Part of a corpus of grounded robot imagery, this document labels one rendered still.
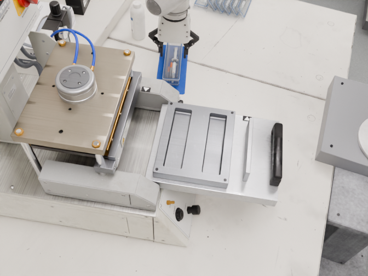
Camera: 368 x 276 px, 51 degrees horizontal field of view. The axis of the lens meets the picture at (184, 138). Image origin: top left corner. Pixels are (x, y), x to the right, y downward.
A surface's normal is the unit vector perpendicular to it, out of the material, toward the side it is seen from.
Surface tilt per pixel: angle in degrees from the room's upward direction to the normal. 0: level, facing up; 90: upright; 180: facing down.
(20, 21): 90
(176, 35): 93
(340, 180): 0
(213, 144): 0
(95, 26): 0
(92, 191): 90
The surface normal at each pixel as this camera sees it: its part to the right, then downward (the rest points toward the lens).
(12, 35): 0.99, 0.15
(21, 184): 0.05, -0.56
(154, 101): -0.15, 0.81
